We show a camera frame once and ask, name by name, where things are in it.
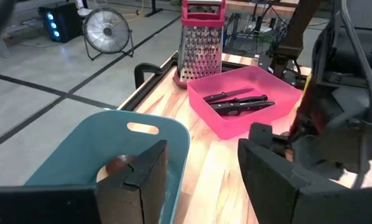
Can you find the teal plastic bin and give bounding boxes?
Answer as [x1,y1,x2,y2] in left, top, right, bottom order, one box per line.
[24,109,192,224]

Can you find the round metal floor fan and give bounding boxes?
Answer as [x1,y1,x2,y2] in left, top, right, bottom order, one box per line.
[82,7,134,62]

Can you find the serrated bread knife black handle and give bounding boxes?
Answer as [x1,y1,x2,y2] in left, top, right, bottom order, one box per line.
[219,94,269,106]

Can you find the pink plastic tray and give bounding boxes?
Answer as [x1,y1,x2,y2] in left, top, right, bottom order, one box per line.
[187,65,304,141]

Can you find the background wooden desk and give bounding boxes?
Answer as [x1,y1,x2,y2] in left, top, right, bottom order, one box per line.
[225,0,299,12]

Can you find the small paring knife black handle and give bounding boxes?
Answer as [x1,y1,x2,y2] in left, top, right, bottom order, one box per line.
[202,88,256,104]

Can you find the smooth-blade knife black handle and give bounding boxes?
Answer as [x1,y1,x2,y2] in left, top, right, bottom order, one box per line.
[210,100,276,117]

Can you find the black table clamp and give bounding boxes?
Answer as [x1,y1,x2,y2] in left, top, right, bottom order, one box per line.
[134,62,174,90]

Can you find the metal box grater red handle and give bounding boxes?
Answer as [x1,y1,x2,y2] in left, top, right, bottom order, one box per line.
[172,0,226,90]

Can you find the dark wooden spoon with label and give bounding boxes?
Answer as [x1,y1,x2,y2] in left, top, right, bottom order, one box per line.
[105,154,136,177]

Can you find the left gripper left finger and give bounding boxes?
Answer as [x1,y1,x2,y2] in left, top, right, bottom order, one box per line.
[0,139,169,224]

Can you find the black table edge rail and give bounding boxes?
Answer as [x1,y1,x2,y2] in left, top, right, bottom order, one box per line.
[119,51,187,112]

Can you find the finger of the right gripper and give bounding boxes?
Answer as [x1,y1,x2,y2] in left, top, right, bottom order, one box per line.
[248,122,299,152]

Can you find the black desk leg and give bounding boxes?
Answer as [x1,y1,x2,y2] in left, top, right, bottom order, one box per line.
[144,0,164,18]

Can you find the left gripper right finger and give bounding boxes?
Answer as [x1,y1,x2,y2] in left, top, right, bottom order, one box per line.
[238,138,372,224]

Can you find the light wooden spatula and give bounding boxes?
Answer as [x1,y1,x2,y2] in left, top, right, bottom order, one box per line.
[95,164,113,184]

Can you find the black computer blue lights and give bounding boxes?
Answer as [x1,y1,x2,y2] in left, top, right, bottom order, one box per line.
[38,1,83,44]

